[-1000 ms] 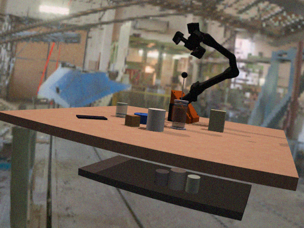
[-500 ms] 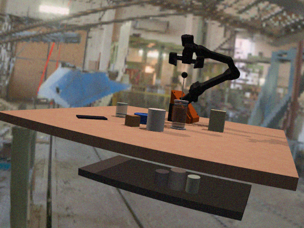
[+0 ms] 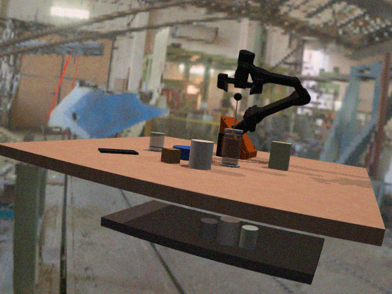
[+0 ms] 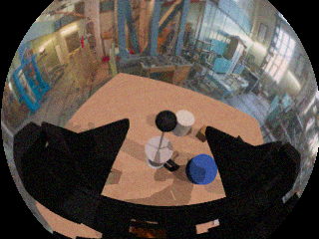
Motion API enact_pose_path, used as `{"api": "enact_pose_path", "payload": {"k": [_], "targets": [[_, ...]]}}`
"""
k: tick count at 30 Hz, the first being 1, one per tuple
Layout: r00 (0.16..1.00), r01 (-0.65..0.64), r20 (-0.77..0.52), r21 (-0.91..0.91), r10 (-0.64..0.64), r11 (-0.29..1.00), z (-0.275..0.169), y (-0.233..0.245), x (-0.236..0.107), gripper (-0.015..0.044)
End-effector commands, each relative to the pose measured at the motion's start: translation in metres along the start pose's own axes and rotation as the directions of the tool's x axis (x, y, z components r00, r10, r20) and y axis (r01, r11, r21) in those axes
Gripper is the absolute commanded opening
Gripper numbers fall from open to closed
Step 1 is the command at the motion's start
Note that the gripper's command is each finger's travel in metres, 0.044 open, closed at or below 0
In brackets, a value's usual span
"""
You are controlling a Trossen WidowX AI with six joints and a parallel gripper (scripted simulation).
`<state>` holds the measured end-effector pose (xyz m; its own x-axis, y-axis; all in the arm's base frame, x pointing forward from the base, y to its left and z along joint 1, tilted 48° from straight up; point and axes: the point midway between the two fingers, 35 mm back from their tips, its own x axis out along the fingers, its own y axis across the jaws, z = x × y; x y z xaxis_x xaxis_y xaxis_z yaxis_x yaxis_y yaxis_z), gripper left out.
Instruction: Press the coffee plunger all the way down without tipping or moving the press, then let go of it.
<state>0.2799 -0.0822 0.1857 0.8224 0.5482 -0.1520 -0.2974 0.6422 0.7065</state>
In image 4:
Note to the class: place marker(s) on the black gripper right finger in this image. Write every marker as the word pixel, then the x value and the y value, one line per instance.
pixel 236 159

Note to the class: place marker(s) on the french press with black knob plunger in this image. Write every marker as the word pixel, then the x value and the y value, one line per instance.
pixel 159 149

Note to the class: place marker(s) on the blue short cylinder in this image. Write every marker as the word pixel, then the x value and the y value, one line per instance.
pixel 201 169

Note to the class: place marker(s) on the light grey flat bar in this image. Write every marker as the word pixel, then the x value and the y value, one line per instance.
pixel 215 221

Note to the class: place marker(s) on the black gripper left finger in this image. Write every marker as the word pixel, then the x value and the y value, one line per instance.
pixel 93 151

